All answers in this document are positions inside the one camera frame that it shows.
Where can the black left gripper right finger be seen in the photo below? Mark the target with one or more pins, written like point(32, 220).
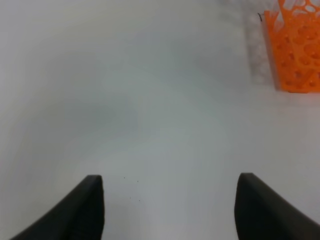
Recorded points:
point(262, 214)

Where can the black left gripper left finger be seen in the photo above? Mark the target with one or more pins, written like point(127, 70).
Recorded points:
point(78, 216)

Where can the orange test tube rack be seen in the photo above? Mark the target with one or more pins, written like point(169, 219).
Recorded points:
point(292, 38)

